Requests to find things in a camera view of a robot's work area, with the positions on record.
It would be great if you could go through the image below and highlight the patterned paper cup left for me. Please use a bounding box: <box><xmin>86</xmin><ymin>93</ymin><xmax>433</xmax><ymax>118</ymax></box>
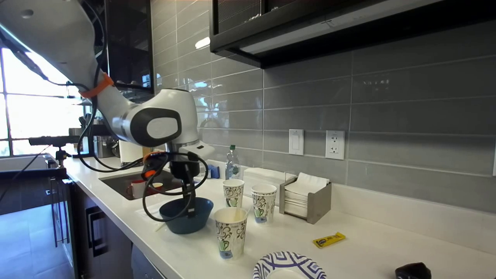
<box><xmin>224</xmin><ymin>180</ymin><xmax>245</xmax><ymax>208</ymax></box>

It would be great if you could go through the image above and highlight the patterned paper cup right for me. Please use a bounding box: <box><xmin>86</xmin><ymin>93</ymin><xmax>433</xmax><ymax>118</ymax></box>
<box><xmin>253</xmin><ymin>184</ymin><xmax>278</xmax><ymax>223</ymax></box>

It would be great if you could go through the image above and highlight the napkin holder with napkins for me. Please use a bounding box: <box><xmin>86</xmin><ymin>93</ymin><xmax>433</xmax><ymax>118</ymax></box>
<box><xmin>280</xmin><ymin>172</ymin><xmax>332</xmax><ymax>223</ymax></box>

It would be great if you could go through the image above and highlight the black upper cabinet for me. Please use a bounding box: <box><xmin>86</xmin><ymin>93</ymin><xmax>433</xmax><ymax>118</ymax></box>
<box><xmin>210</xmin><ymin>0</ymin><xmax>496</xmax><ymax>68</ymax></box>

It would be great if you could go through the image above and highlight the patterned paper cup near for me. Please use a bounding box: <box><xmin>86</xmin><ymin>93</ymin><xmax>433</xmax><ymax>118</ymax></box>
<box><xmin>214</xmin><ymin>208</ymin><xmax>249</xmax><ymax>259</ymax></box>

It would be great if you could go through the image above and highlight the blue bowl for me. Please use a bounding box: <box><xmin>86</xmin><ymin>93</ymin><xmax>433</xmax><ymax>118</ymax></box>
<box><xmin>160</xmin><ymin>197</ymin><xmax>214</xmax><ymax>234</ymax></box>

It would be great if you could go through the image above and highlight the blue patterned paper plate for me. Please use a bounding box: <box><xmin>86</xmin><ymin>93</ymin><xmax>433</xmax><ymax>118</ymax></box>
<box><xmin>253</xmin><ymin>251</ymin><xmax>328</xmax><ymax>279</ymax></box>

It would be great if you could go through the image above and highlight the yellow packet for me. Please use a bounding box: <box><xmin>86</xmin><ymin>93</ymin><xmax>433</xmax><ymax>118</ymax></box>
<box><xmin>314</xmin><ymin>232</ymin><xmax>346</xmax><ymax>248</ymax></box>

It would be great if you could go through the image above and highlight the white wall outlet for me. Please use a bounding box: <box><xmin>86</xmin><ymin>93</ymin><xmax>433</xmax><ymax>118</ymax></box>
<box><xmin>326</xmin><ymin>130</ymin><xmax>346</xmax><ymax>160</ymax></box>

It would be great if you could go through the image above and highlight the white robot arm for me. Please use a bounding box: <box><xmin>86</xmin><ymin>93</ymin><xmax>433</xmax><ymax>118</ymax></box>
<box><xmin>0</xmin><ymin>0</ymin><xmax>202</xmax><ymax>214</ymax></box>

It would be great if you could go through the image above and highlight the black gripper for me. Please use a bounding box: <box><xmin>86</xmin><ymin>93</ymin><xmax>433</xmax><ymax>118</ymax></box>
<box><xmin>169</xmin><ymin>152</ymin><xmax>200</xmax><ymax>217</ymax></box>

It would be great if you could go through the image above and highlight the white wall switch plate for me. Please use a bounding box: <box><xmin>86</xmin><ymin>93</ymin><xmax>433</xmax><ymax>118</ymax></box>
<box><xmin>289</xmin><ymin>129</ymin><xmax>304</xmax><ymax>155</ymax></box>

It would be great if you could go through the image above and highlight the small black box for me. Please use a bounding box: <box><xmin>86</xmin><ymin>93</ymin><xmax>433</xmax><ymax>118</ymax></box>
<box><xmin>396</xmin><ymin>262</ymin><xmax>431</xmax><ymax>279</ymax></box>

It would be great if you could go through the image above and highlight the patterned paper cup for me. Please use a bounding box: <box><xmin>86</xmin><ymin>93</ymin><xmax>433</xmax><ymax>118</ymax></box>
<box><xmin>224</xmin><ymin>180</ymin><xmax>245</xmax><ymax>208</ymax></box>
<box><xmin>253</xmin><ymin>184</ymin><xmax>278</xmax><ymax>223</ymax></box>
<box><xmin>214</xmin><ymin>208</ymin><xmax>249</xmax><ymax>259</ymax></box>

